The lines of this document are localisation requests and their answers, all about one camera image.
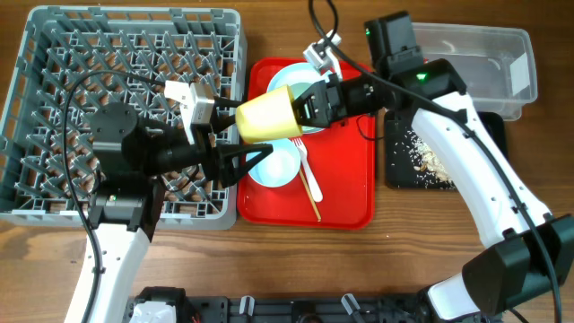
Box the rice and food scraps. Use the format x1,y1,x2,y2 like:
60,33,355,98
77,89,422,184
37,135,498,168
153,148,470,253
387,130,455,189

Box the white plastic fork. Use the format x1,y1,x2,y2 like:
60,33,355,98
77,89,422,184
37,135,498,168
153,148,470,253
292,137,323,202

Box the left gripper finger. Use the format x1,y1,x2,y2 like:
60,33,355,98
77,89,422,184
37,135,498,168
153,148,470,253
210,97,242,134
217,144,274,188

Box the grey dishwasher rack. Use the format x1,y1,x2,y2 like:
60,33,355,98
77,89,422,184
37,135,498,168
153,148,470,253
1,6,248,227

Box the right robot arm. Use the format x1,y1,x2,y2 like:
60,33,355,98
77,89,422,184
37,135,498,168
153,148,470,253
292,12,573,322

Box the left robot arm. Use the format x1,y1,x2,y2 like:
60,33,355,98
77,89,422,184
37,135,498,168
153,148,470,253
65,103,273,322

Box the small light blue bowl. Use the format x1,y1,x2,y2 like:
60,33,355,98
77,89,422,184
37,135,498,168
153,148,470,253
248,139,300,188

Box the large light blue plate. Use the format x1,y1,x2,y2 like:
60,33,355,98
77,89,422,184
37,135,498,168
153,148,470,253
265,61,342,135

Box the wooden chopstick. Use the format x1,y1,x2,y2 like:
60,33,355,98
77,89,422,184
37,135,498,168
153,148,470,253
299,168,322,223

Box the black tray bin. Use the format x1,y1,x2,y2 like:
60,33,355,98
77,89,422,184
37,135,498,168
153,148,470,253
383,109,509,191

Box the yellow plastic cup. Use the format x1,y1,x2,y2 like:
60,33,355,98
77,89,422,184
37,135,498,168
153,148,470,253
235,85,303,144

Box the clear plastic bin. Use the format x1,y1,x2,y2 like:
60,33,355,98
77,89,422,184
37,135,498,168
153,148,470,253
413,22,538,121

